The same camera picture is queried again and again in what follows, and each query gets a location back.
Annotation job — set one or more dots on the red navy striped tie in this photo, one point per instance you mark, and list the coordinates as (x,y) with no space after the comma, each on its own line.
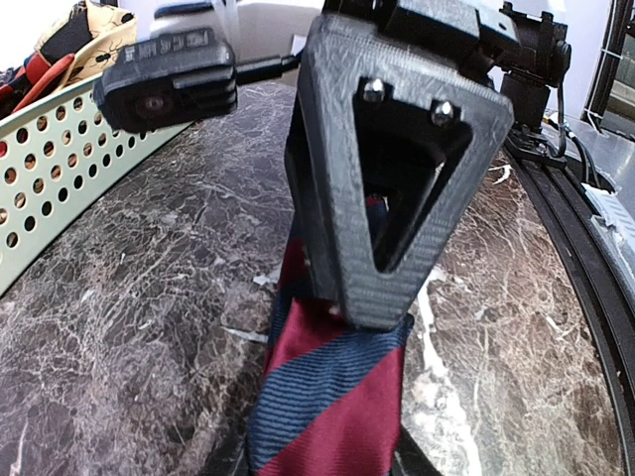
(330,401)

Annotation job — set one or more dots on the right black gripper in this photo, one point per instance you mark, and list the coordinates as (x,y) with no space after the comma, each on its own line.
(533,52)

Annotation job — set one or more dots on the black red striped tie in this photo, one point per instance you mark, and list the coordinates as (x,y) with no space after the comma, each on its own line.
(35,78)

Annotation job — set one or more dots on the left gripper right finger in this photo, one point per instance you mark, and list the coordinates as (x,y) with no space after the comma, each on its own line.
(410,460)

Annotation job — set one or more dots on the black front rail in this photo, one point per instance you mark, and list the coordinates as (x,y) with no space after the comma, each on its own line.
(608,310)

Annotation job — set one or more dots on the white slotted cable duct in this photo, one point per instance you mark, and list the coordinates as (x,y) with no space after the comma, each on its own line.
(615,227)

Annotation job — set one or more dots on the yellow insect print tie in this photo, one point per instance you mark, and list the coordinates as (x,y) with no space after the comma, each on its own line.
(93,33)

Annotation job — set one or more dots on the green perforated plastic basket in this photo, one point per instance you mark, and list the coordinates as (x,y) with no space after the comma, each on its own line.
(58,156)

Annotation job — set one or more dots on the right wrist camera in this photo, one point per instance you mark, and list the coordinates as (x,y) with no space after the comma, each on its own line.
(197,55)

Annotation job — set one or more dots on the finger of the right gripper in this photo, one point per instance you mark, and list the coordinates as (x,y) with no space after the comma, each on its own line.
(414,139)
(310,166)

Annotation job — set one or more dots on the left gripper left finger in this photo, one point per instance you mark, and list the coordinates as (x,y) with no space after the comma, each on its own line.
(240,466)

